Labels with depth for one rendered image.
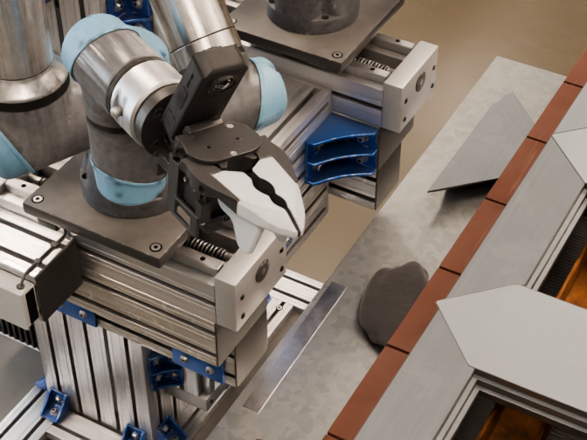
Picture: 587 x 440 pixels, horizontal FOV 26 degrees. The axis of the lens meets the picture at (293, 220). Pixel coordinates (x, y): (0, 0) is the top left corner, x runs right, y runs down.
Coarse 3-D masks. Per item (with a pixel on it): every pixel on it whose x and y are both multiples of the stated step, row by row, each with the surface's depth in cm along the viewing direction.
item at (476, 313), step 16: (496, 288) 184; (512, 288) 184; (464, 304) 182; (480, 304) 182; (496, 304) 182; (448, 320) 180; (464, 320) 180; (480, 320) 180; (464, 336) 178; (480, 336) 178; (464, 352) 175
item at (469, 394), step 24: (576, 216) 200; (552, 240) 193; (552, 264) 192; (480, 384) 174; (504, 384) 172; (456, 408) 170; (528, 408) 171; (552, 408) 170; (456, 432) 169; (576, 432) 169
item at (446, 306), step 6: (438, 300) 183; (444, 300) 183; (450, 300) 183; (456, 300) 183; (438, 306) 182; (444, 306) 182; (450, 306) 182; (456, 306) 182; (444, 312) 181; (450, 312) 181; (444, 318) 180
